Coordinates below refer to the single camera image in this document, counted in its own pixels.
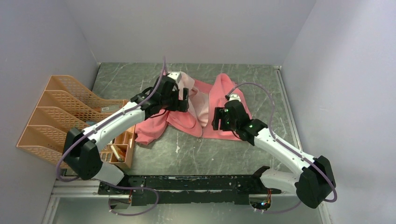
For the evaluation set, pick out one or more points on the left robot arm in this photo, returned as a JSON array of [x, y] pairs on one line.
[[82, 147]]

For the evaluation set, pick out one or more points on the aluminium table frame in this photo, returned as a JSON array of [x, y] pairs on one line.
[[78, 203]]

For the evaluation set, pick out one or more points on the orange mesh file rack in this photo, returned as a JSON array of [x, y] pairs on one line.
[[64, 104]]

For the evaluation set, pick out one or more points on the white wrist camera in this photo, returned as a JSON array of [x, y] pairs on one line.
[[176, 76], [232, 97]]

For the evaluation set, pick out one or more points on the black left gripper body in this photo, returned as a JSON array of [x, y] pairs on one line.
[[173, 103]]

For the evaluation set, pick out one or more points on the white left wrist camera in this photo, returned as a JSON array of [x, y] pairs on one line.
[[176, 76]]

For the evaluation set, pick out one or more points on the pink zip-up jacket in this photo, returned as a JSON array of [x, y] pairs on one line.
[[197, 121]]

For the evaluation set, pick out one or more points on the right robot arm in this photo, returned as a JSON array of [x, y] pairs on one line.
[[310, 178]]

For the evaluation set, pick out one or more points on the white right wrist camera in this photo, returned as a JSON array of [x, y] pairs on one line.
[[232, 97]]

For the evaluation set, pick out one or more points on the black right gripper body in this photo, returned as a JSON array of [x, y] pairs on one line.
[[221, 113]]

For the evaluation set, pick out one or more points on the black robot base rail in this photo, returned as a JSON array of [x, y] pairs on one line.
[[148, 189]]

